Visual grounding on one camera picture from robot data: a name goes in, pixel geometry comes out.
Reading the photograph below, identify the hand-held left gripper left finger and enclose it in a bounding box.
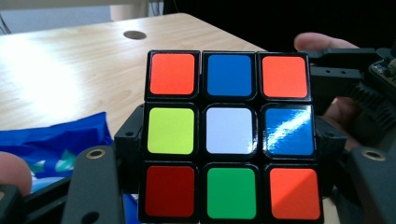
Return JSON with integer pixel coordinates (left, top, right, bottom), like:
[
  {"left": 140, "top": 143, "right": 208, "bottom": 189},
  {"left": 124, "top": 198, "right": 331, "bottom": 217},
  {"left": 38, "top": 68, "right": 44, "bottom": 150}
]
[{"left": 113, "top": 104, "right": 146, "bottom": 195}]

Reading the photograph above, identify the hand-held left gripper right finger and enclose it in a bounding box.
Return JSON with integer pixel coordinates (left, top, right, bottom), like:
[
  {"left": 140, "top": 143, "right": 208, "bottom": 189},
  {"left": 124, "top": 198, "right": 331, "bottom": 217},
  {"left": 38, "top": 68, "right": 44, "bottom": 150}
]
[{"left": 313, "top": 115, "right": 348, "bottom": 198}]

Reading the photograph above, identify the blue wet wipe packet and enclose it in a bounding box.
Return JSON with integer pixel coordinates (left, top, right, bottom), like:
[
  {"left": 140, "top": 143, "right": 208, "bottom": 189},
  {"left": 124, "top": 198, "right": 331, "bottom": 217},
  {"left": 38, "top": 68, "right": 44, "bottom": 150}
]
[{"left": 0, "top": 111, "right": 141, "bottom": 224}]

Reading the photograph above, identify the multicoloured puzzle cube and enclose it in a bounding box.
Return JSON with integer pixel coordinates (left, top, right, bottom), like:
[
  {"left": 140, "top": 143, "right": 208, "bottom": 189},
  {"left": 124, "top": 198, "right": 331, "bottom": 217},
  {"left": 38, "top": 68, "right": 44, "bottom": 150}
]
[{"left": 137, "top": 49, "right": 325, "bottom": 224}]

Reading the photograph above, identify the dark round table grommet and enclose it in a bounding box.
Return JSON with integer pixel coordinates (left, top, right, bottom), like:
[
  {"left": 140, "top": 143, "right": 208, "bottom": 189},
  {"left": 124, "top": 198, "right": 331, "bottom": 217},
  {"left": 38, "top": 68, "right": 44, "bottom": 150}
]
[{"left": 122, "top": 30, "right": 148, "bottom": 40}]

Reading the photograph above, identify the hanging black cable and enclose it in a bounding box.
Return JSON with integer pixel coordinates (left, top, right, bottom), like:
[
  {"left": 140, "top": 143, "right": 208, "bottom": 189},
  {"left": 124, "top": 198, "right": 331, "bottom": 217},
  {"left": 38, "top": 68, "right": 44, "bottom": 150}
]
[{"left": 0, "top": 12, "right": 13, "bottom": 35}]

